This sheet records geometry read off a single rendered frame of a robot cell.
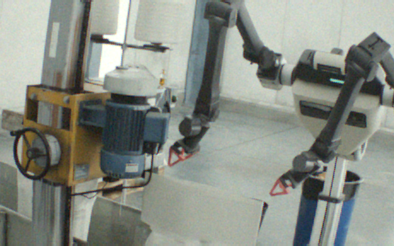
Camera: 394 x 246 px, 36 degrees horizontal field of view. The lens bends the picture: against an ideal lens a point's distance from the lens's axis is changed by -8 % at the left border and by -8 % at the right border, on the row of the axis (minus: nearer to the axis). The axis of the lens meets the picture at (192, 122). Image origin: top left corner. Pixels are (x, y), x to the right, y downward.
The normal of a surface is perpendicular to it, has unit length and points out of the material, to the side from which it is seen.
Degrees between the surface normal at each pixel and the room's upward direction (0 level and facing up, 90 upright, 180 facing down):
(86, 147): 90
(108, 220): 90
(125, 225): 90
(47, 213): 90
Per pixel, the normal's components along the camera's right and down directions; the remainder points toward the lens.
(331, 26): -0.47, 0.09
